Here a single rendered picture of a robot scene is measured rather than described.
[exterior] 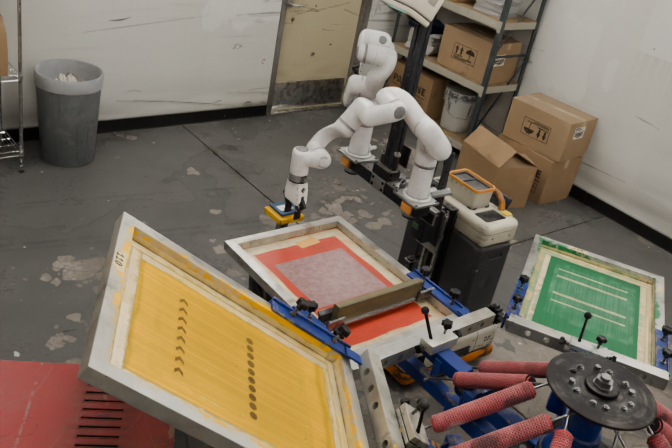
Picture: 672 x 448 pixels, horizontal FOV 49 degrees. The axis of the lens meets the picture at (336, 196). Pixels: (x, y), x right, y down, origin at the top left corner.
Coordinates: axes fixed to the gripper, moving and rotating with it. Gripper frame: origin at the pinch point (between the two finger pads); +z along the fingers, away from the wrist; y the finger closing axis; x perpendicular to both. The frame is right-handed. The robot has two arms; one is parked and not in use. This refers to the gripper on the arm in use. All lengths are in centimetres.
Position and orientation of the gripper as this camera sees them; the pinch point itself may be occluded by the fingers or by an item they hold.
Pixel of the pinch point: (292, 211)
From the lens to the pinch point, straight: 305.7
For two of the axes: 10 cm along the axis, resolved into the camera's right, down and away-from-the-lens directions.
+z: -1.6, 8.7, 4.6
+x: -7.8, 1.7, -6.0
